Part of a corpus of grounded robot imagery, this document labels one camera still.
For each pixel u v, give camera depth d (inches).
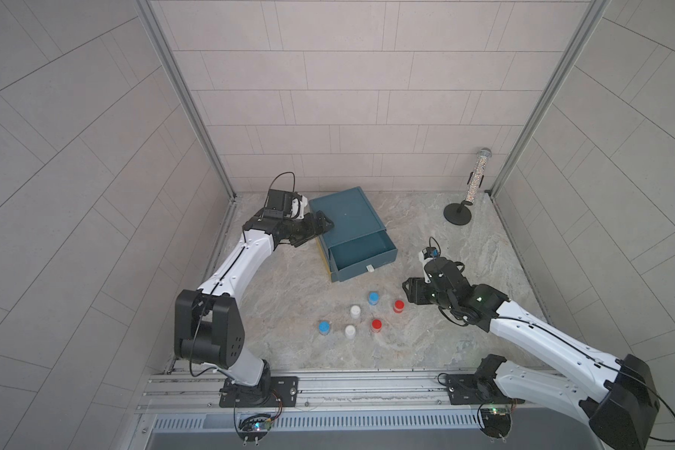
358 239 30.5
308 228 28.8
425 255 27.9
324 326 31.6
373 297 34.0
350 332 31.0
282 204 25.8
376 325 31.6
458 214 42.7
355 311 32.5
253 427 25.4
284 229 27.7
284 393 28.0
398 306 33.2
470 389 26.3
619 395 15.1
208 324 16.9
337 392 28.4
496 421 26.8
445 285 22.7
